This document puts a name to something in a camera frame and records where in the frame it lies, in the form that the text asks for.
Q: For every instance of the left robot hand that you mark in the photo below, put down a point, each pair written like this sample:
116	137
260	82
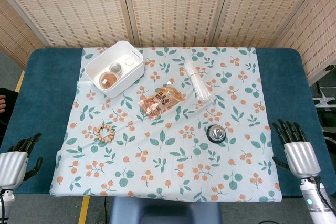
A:
11	159

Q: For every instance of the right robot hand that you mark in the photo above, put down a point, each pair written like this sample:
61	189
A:
300	155

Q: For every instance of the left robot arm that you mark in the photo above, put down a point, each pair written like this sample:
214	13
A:
4	203

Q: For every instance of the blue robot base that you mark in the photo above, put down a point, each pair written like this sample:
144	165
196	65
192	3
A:
164	211

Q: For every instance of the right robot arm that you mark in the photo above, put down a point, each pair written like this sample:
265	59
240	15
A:
316	200

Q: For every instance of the person's hand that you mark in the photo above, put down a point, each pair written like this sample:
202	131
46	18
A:
2	103

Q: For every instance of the white equipment stand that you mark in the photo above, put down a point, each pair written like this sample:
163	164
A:
324	98

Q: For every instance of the clear dome with amber contents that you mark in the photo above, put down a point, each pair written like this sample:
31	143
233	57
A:
109	79

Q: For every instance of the bundle of clear straws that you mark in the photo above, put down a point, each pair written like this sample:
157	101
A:
197	81

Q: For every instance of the floral print tablecloth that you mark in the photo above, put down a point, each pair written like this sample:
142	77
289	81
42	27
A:
168	134

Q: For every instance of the white plastic storage box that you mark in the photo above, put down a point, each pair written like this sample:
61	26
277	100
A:
114	69

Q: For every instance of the small round metal tin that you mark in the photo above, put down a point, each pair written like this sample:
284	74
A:
116	68

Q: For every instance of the orange spouted drink pouch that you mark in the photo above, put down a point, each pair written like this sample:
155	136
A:
161	101

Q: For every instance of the woven folding screen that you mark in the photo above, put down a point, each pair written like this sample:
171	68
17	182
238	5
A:
168	6

